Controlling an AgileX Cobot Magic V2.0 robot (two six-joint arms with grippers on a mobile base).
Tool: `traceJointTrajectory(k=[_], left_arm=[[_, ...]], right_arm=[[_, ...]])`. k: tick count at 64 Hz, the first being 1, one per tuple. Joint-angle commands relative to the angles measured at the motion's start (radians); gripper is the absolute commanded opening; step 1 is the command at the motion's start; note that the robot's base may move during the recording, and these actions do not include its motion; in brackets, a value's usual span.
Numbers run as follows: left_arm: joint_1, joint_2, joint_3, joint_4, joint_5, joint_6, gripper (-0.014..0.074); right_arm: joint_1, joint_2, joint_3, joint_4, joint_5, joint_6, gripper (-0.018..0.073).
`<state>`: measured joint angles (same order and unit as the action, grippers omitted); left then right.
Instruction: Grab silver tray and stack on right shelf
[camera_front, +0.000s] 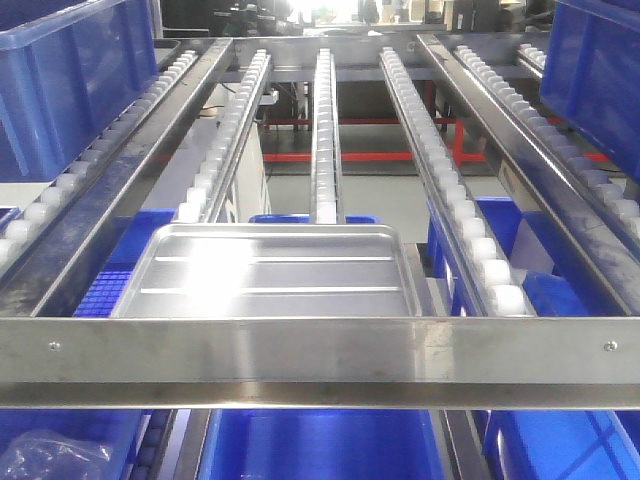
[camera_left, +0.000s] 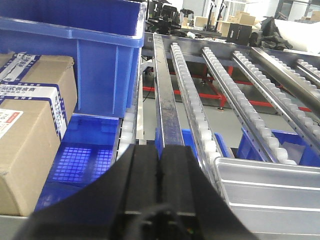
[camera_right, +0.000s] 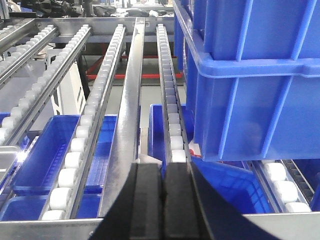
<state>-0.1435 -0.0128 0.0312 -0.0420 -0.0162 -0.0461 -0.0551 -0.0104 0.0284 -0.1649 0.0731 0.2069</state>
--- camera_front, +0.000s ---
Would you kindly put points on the silver metal tray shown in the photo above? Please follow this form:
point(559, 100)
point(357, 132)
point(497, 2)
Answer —
point(254, 270)

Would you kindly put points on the steel shelf front crossbar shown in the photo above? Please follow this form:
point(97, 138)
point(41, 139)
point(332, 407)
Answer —
point(412, 362)

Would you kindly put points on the centre white roller track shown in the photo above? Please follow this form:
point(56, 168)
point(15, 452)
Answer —
point(325, 198)

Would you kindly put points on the blue bin under centre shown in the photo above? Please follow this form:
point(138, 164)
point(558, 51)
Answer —
point(305, 218)

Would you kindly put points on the blue bin under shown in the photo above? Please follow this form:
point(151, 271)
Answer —
point(107, 287)
point(305, 218)
point(544, 283)

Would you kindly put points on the left-centre white roller track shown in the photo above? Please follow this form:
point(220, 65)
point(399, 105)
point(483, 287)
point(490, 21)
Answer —
point(206, 197)

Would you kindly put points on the blue bin under left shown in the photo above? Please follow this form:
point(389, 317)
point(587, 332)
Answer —
point(107, 287)

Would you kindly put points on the right-centre white roller track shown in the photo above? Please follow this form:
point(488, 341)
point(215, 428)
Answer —
point(464, 250)

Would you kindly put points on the blue bin lower centre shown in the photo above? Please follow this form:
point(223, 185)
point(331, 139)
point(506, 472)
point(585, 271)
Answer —
point(320, 444)

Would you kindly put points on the blue bin under right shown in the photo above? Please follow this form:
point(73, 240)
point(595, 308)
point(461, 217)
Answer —
point(544, 283)

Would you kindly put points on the blue bin lower left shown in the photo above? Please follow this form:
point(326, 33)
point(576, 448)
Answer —
point(119, 428)

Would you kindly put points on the far left roller track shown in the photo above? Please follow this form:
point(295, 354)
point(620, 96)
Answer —
point(20, 227)

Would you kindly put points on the blue bin lower right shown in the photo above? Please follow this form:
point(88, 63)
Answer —
point(562, 444)

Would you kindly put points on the far right roller track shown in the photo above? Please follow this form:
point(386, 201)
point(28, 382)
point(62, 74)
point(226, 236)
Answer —
point(595, 180)

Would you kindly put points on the blue bin upper left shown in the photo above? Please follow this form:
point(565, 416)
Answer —
point(68, 70)

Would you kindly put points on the blue bin upper right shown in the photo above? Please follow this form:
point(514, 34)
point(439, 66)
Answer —
point(591, 76)

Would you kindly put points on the clear plastic bag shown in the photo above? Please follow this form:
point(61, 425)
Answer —
point(44, 454)

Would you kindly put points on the red floor frame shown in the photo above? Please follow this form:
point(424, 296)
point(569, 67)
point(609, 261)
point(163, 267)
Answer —
point(457, 149)

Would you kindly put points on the right steel divider rail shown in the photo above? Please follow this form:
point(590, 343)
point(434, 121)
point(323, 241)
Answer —
point(591, 247)

